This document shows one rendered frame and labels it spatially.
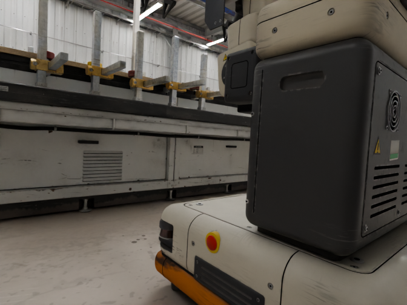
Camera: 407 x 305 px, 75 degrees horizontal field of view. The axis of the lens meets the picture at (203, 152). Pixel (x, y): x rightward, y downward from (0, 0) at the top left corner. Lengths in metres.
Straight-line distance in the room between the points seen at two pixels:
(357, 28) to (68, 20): 9.09
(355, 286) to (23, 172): 1.60
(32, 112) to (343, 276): 1.39
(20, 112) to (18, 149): 0.29
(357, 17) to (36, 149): 1.59
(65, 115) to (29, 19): 7.71
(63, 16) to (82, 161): 7.83
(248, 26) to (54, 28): 8.51
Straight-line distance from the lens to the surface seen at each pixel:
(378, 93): 0.58
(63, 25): 9.32
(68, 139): 1.77
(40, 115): 1.52
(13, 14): 9.17
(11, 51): 1.72
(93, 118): 1.57
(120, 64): 1.36
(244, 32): 0.93
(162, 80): 1.49
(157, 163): 2.01
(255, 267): 0.61
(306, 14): 0.61
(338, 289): 0.54
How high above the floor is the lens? 0.50
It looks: 3 degrees down
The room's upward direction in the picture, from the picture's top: 3 degrees clockwise
